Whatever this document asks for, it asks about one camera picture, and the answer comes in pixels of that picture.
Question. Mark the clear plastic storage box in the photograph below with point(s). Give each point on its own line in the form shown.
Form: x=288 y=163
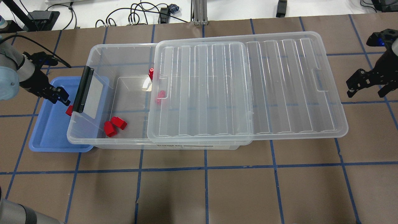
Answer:
x=108 y=102

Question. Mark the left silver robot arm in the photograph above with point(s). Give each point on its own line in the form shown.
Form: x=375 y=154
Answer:
x=22 y=70

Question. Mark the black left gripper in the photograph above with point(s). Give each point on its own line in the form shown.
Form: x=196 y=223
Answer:
x=36 y=81

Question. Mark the clear plastic box lid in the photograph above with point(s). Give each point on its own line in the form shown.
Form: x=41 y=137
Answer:
x=294 y=95

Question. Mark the red block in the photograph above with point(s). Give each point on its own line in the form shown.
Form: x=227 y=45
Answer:
x=161 y=95
x=69 y=110
x=151 y=73
x=109 y=129
x=118 y=122

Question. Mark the aluminium frame post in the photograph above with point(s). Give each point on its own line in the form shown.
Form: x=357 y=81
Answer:
x=199 y=12

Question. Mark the black box latch handle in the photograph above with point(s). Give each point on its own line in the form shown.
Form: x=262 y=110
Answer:
x=83 y=89

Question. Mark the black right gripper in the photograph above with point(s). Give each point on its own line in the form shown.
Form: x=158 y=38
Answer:
x=384 y=67

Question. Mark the blue plastic tray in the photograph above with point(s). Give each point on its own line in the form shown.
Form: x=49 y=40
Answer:
x=50 y=130

